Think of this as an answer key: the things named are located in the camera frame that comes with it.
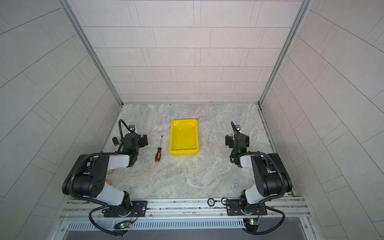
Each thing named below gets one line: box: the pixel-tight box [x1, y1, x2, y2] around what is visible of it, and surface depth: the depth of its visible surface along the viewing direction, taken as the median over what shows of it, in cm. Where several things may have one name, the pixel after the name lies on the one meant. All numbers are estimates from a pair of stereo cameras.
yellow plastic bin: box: [169, 119, 199, 156], surface depth 95 cm
